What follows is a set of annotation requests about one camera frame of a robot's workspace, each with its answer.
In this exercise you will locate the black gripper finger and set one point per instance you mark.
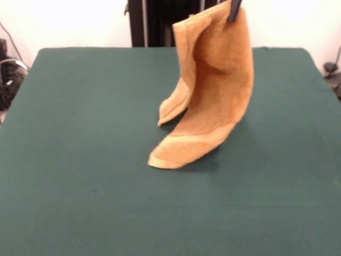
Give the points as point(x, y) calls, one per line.
point(235, 10)

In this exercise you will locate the tan terry towel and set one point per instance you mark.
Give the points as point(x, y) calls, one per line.
point(218, 93)

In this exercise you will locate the dark stand base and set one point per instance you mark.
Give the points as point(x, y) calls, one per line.
point(10, 85)
point(330, 67)

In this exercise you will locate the dark green table cloth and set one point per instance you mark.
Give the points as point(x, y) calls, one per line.
point(80, 173)

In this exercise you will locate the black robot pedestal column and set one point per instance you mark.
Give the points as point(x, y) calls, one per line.
point(138, 24)

